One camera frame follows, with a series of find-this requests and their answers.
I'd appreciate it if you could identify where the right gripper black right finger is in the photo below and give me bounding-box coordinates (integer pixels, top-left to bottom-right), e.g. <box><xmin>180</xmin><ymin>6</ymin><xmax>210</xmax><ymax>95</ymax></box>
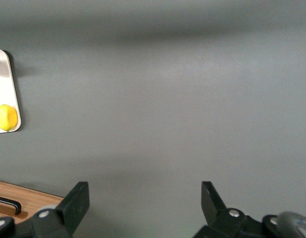
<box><xmin>193</xmin><ymin>181</ymin><xmax>264</xmax><ymax>238</ymax></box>

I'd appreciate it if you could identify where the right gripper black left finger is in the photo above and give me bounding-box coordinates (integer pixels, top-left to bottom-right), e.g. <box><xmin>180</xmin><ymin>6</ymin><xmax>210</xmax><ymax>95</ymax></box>
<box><xmin>31</xmin><ymin>181</ymin><xmax>90</xmax><ymax>238</ymax></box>

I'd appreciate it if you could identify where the beige rectangular tray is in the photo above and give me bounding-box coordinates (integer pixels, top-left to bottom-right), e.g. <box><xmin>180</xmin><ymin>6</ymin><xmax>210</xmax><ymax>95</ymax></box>
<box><xmin>0</xmin><ymin>48</ymin><xmax>22</xmax><ymax>135</ymax></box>

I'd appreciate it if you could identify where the wooden lower drawer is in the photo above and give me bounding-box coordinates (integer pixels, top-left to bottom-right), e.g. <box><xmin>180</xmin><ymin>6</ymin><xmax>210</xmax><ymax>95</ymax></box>
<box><xmin>0</xmin><ymin>184</ymin><xmax>61</xmax><ymax>220</ymax></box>

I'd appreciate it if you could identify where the wooden two-drawer cabinet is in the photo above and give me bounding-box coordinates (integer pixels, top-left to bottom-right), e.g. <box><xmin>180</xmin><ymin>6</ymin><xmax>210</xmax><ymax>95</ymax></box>
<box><xmin>0</xmin><ymin>179</ymin><xmax>64</xmax><ymax>225</ymax></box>

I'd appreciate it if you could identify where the yellow lemon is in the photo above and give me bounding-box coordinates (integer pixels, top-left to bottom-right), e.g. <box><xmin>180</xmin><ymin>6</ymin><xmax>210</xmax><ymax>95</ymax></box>
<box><xmin>0</xmin><ymin>104</ymin><xmax>19</xmax><ymax>132</ymax></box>

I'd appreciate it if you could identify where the black lower drawer handle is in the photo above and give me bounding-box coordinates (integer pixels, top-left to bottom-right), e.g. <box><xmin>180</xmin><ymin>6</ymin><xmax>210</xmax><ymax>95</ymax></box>
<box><xmin>0</xmin><ymin>195</ymin><xmax>22</xmax><ymax>216</ymax></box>

